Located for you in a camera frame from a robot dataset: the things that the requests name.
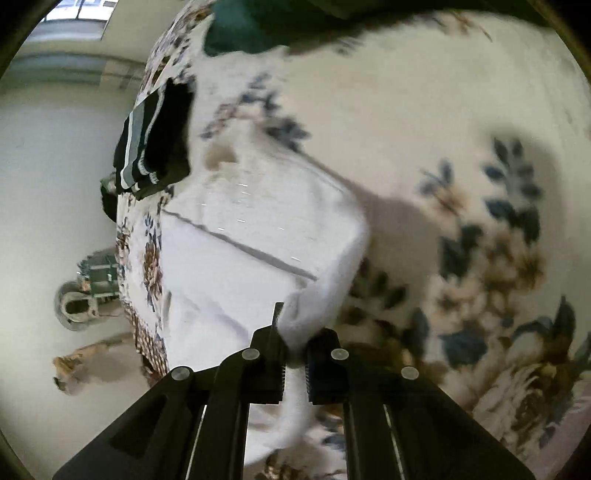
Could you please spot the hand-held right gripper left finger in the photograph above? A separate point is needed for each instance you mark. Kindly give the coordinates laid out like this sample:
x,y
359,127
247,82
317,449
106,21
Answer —
x,y
270,369

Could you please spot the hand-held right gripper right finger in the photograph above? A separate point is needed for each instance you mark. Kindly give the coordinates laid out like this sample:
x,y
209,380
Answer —
x,y
318,374

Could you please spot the white garment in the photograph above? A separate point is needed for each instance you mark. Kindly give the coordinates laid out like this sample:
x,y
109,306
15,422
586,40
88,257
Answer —
x,y
240,240

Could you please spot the green crate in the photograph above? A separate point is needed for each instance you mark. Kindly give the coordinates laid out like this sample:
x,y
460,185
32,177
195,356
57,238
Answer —
x,y
101,274

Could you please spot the brown slipper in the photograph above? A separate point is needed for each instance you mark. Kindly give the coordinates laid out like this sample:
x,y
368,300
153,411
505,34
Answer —
x,y
74,364

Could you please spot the round grey floor appliance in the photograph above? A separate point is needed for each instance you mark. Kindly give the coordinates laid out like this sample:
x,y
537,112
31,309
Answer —
x,y
76,307

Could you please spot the floral printed blanket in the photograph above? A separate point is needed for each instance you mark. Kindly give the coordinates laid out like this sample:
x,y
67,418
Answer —
x,y
461,184

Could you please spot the black striped folded garment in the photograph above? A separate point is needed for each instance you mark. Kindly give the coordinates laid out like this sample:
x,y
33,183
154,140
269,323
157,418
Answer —
x,y
152,143

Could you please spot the dark green cloth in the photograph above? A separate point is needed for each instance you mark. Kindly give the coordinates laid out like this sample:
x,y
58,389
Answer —
x,y
258,23

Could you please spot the window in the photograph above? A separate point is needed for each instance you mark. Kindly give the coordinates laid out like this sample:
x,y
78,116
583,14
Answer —
x,y
78,14

